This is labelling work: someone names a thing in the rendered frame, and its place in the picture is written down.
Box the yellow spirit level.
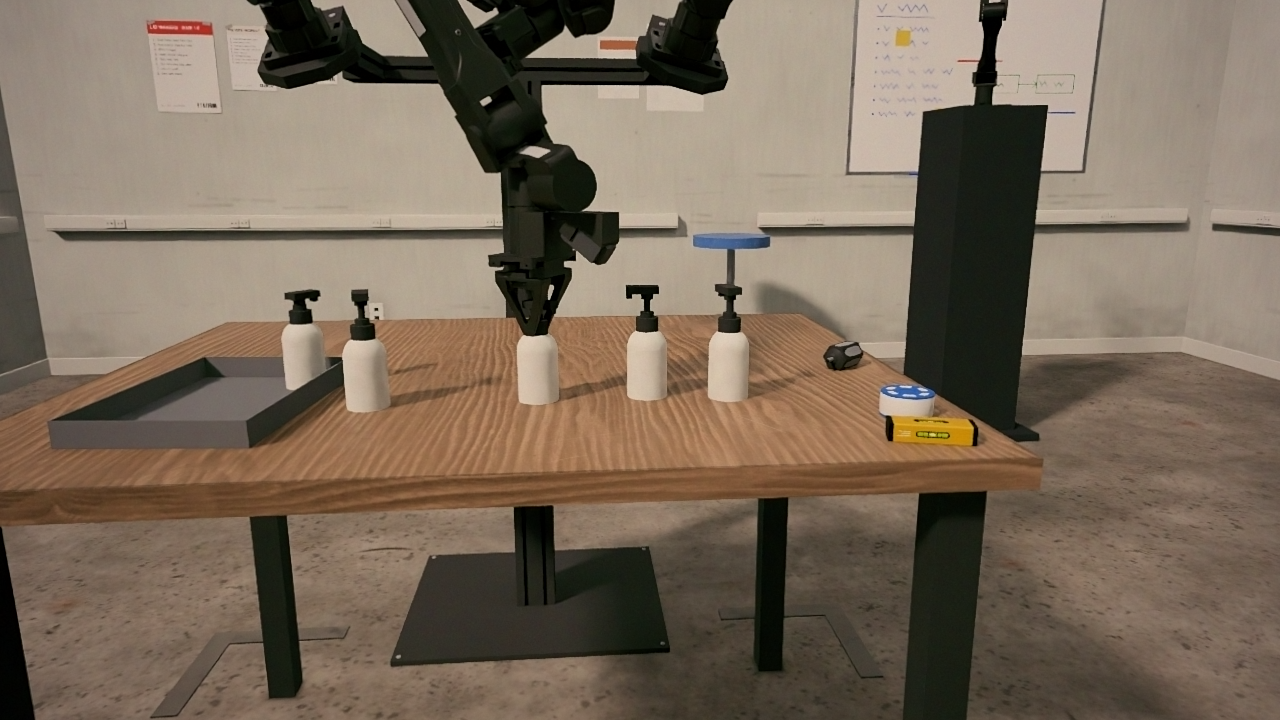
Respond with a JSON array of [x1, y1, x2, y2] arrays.
[[884, 415, 979, 446]]

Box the white pump bottle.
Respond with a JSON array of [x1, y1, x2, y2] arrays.
[[517, 300, 559, 405], [626, 284, 667, 401], [282, 290, 326, 389], [342, 290, 390, 413], [708, 284, 749, 402]]

